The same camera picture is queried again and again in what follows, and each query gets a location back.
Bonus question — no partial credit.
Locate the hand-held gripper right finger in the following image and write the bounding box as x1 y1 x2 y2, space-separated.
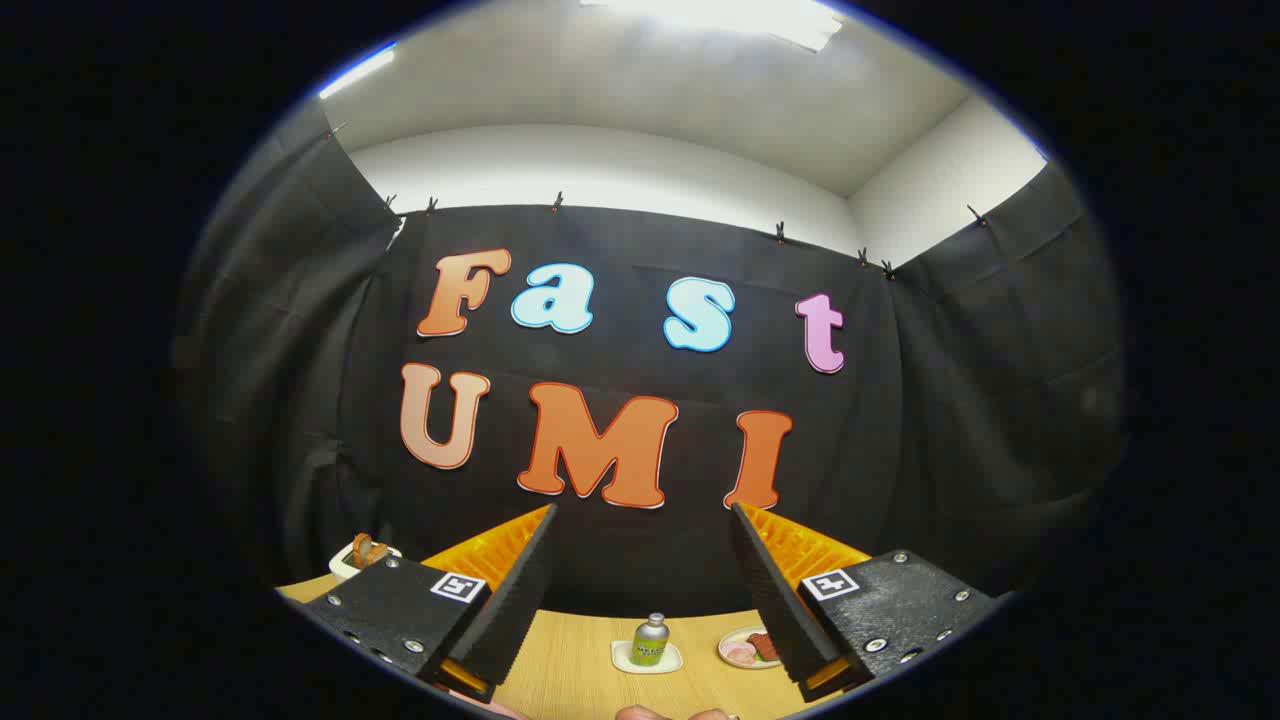
728 502 1003 703

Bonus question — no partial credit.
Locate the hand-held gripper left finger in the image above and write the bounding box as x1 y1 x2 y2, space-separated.
298 503 559 704

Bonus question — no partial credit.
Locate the white oval food plate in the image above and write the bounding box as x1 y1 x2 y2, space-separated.
717 626 783 670

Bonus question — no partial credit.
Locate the white square coaster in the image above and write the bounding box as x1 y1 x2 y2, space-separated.
611 640 684 675

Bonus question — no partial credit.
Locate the green label soda bottle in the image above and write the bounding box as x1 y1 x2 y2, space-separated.
630 613 671 668

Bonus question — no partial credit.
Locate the white toaster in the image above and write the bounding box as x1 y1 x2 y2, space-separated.
328 540 403 581

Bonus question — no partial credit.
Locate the row of black cloth clips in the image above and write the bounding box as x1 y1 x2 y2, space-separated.
325 120 991 281

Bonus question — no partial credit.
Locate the narrow ceiling light strip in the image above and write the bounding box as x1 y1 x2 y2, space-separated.
319 43 398 100

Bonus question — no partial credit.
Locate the large ceiling light panel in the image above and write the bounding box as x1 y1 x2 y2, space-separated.
580 0 846 53

